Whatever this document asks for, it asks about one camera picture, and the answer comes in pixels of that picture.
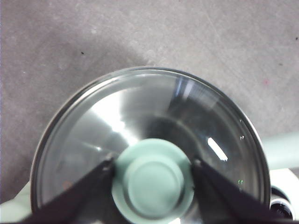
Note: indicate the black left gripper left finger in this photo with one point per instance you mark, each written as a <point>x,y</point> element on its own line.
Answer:
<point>77,200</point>

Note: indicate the silver control knob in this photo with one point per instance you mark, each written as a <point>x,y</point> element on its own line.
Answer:
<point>281,206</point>

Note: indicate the glass lid with green knob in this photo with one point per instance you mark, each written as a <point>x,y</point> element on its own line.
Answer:
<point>151,182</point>

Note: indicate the green breakfast machine base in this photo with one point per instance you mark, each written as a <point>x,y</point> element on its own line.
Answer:
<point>14,210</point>

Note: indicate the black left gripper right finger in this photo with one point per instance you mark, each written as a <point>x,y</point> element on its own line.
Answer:
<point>224,198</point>

